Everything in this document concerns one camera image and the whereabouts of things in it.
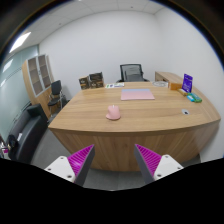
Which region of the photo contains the orange wooden box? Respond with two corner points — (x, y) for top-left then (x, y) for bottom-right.
(169, 83), (182, 90)

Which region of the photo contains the wooden bookcase cabinet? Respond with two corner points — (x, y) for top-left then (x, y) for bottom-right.
(22, 55), (53, 117)

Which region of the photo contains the wooden side cabinet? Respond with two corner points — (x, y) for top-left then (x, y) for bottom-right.
(155, 71), (183, 83)

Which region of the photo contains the blue small box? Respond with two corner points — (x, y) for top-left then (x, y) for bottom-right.
(187, 95), (195, 102)

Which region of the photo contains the black leather sofa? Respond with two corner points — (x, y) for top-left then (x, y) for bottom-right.
(7, 104), (48, 164)

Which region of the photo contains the ceiling light panel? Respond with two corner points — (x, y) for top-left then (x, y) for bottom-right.
(10, 32), (30, 53)

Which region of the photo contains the black visitor chair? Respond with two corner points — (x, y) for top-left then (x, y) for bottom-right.
(48, 80), (67, 108)

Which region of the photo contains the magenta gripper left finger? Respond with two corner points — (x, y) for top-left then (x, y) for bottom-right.
(45, 145), (95, 186)

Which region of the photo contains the purple sign stand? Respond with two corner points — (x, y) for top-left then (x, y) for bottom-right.
(182, 74), (193, 93)

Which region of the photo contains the small grey desk socket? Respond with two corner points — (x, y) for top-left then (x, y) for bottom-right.
(182, 109), (190, 115)

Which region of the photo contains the dark photo frame left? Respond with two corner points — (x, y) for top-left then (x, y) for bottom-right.
(79, 76), (90, 90)

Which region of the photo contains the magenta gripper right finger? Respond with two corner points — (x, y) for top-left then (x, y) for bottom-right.
(134, 144), (183, 184)

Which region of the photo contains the white paper booklet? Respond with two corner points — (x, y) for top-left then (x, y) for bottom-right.
(105, 82), (124, 88)

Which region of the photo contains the green box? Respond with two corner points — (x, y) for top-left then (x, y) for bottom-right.
(191, 93), (202, 103)

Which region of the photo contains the pink computer mouse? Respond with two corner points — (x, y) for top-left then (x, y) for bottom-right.
(106, 105), (121, 120)

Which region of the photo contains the black mesh office chair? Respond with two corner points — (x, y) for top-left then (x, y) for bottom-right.
(119, 64), (148, 82)

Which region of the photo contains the wooden office desk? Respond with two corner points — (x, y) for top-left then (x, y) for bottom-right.
(49, 82), (221, 171)

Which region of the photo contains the white round plate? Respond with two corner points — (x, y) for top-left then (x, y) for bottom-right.
(152, 81), (168, 88)

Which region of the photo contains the pink mouse pad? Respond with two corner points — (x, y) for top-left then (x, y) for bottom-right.
(121, 89), (155, 100)

